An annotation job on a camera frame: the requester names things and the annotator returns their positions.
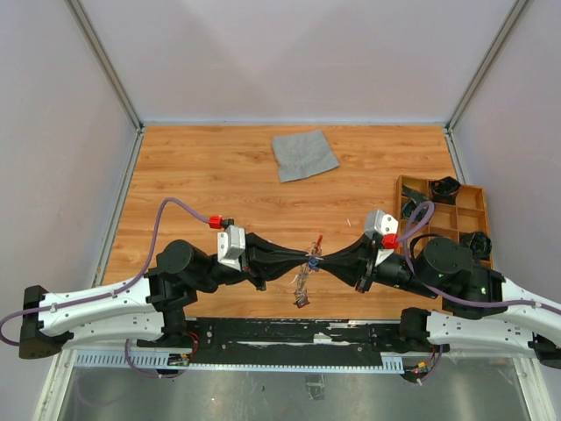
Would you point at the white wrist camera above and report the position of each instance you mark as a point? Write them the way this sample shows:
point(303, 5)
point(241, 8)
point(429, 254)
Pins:
point(382, 229)
point(231, 246)

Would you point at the dark patterned necktie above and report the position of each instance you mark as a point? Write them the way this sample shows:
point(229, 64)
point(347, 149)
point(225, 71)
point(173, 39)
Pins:
point(413, 199)

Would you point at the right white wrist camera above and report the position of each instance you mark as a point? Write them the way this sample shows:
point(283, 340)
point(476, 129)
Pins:
point(382, 229)

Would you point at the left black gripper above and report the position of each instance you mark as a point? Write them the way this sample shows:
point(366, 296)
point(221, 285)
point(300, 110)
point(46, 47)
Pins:
point(258, 266)

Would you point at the black mounting rail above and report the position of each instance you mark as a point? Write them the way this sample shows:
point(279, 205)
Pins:
point(290, 342)

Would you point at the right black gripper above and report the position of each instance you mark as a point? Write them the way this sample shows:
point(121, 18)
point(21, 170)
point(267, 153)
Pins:
point(356, 262)

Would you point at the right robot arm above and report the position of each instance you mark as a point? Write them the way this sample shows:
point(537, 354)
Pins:
point(480, 306)

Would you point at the grey cloth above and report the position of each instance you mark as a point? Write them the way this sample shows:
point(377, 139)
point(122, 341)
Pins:
point(302, 155)

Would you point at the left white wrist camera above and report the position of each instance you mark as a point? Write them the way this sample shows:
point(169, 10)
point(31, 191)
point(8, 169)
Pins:
point(231, 246)

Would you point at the wooden compartment tray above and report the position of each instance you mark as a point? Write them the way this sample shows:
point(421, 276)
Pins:
point(450, 221)

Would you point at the blue key tag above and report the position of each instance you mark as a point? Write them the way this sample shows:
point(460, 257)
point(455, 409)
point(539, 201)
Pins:
point(312, 263)

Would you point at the green patterned rolled necktie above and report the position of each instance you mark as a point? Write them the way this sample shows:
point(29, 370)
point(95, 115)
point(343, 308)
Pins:
point(479, 244)

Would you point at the dark rolled necktie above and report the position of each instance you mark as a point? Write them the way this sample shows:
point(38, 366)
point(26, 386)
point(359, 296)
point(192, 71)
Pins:
point(444, 190)

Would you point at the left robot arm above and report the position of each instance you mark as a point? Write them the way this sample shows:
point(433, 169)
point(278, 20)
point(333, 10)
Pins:
point(149, 307)

